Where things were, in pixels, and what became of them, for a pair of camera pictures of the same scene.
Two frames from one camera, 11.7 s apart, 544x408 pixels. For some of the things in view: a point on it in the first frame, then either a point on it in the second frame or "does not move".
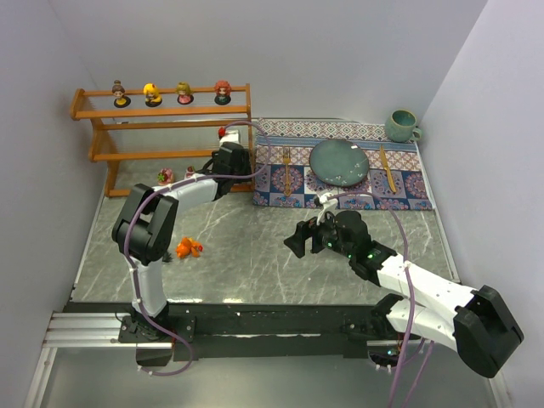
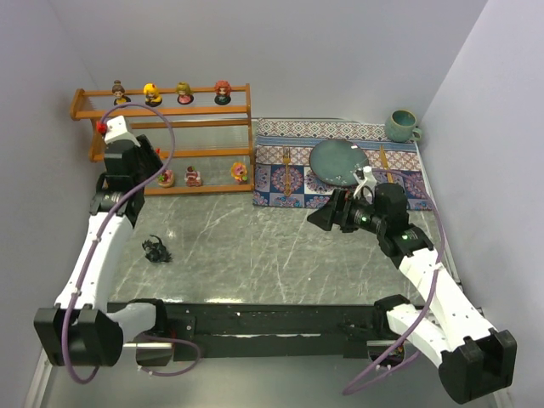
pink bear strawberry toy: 165,177 does not move
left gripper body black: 237,157 -> 142,157
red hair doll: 223,90 does not move
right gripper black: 314,235 -> 337,213
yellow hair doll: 151,93 does not move
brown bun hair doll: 118,91 does not move
